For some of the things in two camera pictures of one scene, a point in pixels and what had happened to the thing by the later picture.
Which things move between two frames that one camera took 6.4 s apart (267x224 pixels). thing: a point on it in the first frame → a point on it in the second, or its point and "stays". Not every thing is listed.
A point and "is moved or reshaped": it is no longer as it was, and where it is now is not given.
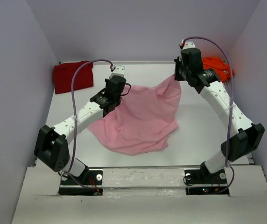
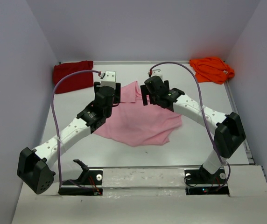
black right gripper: (178, 76) → (144, 90)
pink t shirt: (145, 115) is moved or reshaped
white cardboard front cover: (144, 196) stays
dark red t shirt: (63, 73) stays
